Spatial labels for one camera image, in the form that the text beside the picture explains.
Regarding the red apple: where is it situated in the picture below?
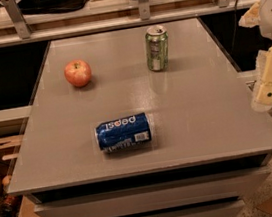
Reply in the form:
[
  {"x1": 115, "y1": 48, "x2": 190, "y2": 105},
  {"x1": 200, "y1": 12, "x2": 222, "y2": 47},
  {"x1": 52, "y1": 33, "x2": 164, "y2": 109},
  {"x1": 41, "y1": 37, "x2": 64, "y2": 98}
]
[{"x1": 64, "y1": 59, "x2": 92, "y2": 87}]

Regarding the grey drawer cabinet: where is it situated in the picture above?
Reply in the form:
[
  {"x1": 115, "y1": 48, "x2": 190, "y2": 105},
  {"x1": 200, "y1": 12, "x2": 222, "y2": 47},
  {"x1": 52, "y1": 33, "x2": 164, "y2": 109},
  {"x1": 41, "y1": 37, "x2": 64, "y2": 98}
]
[{"x1": 9, "y1": 19, "x2": 272, "y2": 217}]

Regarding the blue pepsi can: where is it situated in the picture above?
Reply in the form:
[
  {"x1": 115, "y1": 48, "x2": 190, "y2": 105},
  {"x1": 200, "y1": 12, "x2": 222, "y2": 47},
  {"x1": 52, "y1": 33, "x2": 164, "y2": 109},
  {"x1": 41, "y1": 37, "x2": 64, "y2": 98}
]
[{"x1": 95, "y1": 113, "x2": 152, "y2": 153}]

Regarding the green soda can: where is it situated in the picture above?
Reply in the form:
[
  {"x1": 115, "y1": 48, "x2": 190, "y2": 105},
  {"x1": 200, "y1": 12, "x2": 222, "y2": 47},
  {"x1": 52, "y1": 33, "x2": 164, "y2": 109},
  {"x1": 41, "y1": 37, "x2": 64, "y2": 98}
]
[{"x1": 145, "y1": 25, "x2": 169, "y2": 71}]

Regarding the metal shelf rail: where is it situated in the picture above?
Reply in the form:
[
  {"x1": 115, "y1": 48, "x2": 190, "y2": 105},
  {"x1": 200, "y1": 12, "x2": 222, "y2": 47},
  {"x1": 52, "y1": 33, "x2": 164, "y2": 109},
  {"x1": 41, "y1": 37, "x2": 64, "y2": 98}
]
[{"x1": 0, "y1": 0, "x2": 258, "y2": 47}]

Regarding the black bag on shelf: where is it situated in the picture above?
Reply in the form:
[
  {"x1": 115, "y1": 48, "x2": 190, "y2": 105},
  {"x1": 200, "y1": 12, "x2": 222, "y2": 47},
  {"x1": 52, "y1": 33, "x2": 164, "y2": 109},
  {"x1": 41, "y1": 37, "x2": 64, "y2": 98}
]
[{"x1": 0, "y1": 0, "x2": 91, "y2": 23}]

